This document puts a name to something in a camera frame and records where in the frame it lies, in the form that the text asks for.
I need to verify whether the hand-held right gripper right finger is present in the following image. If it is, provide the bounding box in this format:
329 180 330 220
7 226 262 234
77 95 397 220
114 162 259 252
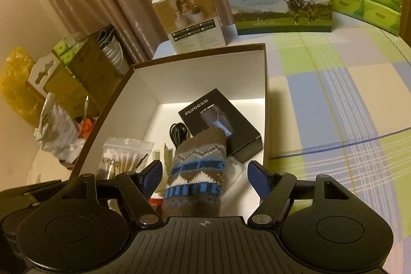
247 161 354 230

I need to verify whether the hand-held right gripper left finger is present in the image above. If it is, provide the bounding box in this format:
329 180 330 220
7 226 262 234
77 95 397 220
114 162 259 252
58 160 166 230

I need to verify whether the cotton swab bag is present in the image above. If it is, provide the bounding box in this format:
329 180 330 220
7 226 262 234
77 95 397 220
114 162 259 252
101 137 155 180

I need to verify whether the brown patterned knit sock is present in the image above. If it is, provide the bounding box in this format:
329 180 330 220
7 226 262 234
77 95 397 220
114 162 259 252
162 126 230 218

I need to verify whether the black shaver box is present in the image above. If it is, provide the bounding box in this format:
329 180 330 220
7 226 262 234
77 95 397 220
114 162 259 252
178 88 262 162

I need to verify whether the black cable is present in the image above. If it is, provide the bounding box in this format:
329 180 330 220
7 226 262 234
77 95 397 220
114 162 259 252
169 123 193 149

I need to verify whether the brown storage box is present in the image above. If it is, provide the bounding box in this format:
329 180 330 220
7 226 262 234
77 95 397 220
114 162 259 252
69 43 268 218

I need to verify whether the orange object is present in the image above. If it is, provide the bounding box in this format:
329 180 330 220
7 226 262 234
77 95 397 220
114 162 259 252
79 120 95 140

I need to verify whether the white plastic bag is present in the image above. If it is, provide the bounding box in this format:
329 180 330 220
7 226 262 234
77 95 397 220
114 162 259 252
35 92 81 162

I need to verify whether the plaid tablecloth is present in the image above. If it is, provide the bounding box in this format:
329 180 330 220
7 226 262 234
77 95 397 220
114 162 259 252
154 22 411 207

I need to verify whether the brown cardboard box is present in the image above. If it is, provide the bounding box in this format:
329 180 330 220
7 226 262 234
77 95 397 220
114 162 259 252
43 33 124 117

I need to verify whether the yellow plastic bag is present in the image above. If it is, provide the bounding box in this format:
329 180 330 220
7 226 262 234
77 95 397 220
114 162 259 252
0 47 41 127

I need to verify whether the stack of white bowls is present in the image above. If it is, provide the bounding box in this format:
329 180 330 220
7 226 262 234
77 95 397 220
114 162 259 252
98 25 129 75

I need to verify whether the green tissue box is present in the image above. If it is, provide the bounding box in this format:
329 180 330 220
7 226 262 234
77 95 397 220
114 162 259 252
53 33 87 66

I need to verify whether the white appliance box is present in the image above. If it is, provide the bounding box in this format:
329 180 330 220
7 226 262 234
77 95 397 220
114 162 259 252
152 0 227 54

